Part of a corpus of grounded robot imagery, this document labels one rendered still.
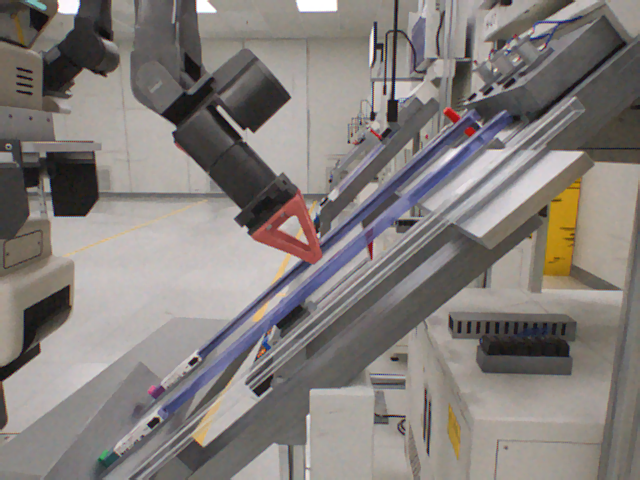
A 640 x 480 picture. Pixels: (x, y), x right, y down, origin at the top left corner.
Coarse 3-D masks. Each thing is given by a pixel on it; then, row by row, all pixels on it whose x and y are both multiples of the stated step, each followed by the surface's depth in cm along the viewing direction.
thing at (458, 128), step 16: (464, 128) 52; (432, 144) 53; (448, 144) 52; (416, 160) 53; (400, 176) 53; (384, 192) 53; (368, 208) 54; (352, 224) 54; (336, 240) 55; (288, 272) 55; (272, 288) 56; (256, 304) 56; (240, 320) 57; (224, 336) 57; (208, 352) 57; (160, 384) 58
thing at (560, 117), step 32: (544, 128) 30; (512, 160) 31; (480, 192) 31; (416, 224) 33; (448, 224) 32; (384, 256) 32; (352, 288) 32; (320, 320) 33; (288, 352) 33; (256, 384) 34; (192, 416) 35; (160, 448) 35
